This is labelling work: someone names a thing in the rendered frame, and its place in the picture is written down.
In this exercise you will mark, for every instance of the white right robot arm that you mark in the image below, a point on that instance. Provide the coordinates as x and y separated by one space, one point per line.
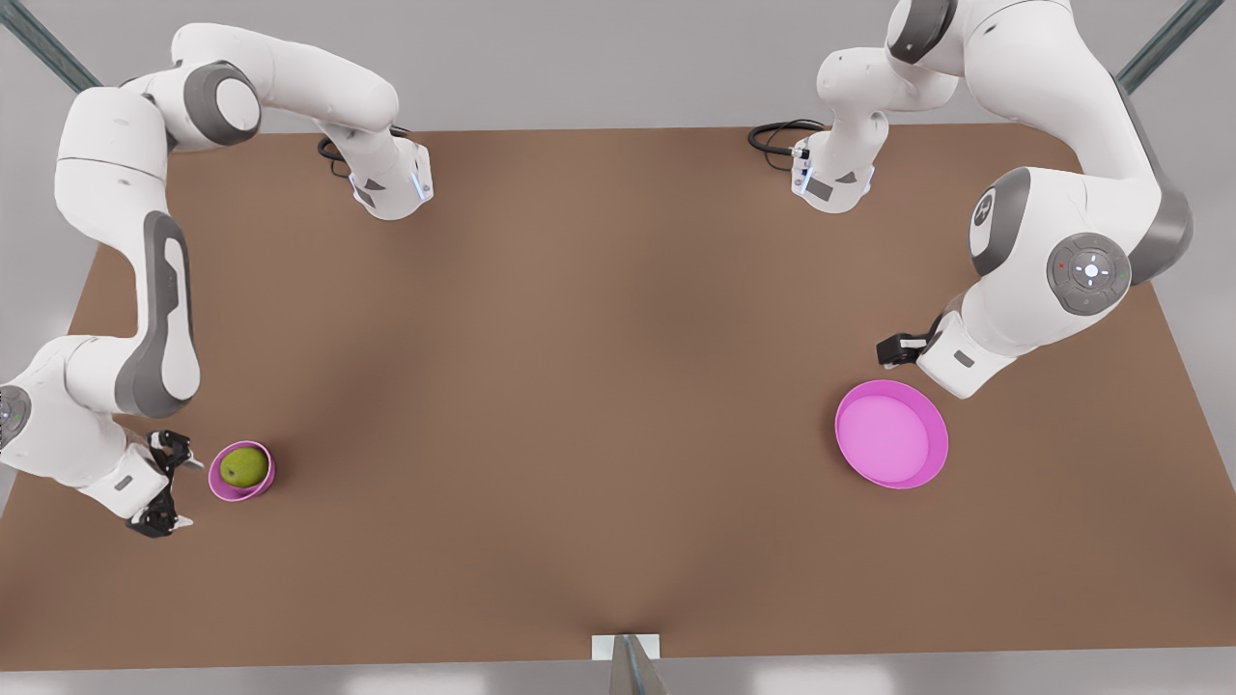
116 193

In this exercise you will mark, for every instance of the small pink bowl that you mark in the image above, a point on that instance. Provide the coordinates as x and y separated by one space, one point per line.
228 491

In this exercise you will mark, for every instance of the pink round plate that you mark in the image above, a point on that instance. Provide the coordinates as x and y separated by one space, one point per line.
888 434

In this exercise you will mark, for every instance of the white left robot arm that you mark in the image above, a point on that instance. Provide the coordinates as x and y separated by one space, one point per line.
1062 212

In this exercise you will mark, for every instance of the silver frame post with foot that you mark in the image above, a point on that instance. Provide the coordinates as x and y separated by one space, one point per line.
632 666

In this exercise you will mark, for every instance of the green apple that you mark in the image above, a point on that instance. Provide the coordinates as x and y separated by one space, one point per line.
243 467

